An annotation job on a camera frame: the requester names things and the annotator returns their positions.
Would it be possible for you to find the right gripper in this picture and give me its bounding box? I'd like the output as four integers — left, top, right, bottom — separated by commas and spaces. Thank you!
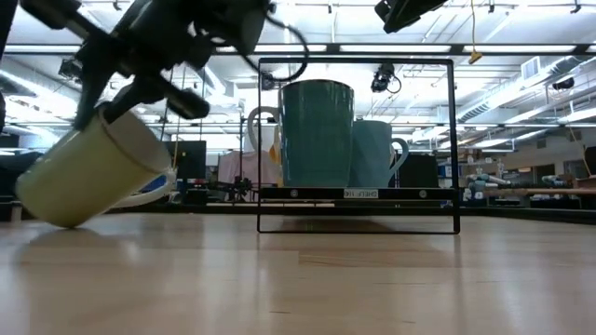
374, 0, 449, 34

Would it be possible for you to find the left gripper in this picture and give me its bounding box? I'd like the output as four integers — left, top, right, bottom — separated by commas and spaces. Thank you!
20, 0, 220, 131

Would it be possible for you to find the green mug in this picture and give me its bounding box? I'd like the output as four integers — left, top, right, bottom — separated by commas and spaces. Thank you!
13, 104, 179, 230

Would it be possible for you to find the light blue faceted mug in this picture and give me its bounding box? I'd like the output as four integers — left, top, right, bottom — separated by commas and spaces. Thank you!
348, 119, 411, 189

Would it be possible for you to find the teal striped mug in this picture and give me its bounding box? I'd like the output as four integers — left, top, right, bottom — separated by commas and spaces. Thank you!
246, 78, 356, 189

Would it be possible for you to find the black background equipment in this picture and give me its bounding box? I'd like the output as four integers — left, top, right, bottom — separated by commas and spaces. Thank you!
207, 176, 260, 204

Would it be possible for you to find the black background box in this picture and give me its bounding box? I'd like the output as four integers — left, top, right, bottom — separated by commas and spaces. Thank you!
398, 153, 440, 189

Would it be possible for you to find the white shelf label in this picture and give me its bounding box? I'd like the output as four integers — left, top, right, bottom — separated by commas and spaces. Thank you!
343, 188, 380, 200

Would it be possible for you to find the wooden workbench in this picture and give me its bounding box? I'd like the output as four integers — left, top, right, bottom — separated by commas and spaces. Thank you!
460, 172, 596, 210

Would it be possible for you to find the black overhead frame bar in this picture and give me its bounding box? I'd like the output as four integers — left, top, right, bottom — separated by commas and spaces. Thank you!
0, 43, 596, 56

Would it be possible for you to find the black overhead camera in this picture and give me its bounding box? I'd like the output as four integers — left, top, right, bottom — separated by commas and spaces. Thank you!
370, 62, 402, 94
260, 72, 281, 92
58, 58, 86, 84

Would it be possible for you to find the yellow hanging cord plug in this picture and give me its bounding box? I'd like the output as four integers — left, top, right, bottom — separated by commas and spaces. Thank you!
467, 0, 484, 65

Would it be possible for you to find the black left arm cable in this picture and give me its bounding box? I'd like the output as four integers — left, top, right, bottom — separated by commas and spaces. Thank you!
241, 13, 311, 84

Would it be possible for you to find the black wire shelf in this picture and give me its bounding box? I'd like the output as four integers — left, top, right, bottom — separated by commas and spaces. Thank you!
256, 56, 462, 235

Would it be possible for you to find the black table edge rail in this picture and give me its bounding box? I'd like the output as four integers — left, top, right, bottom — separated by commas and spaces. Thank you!
0, 199, 596, 226

